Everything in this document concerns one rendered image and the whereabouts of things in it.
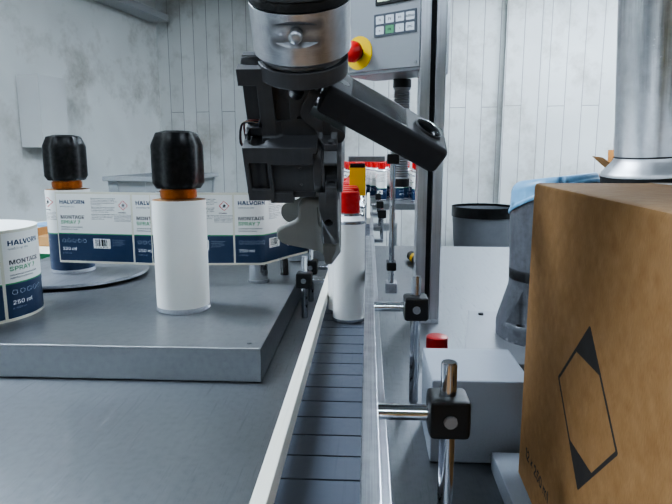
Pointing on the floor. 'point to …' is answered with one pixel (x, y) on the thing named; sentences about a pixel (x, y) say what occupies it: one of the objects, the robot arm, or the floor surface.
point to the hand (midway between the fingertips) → (336, 252)
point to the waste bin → (480, 225)
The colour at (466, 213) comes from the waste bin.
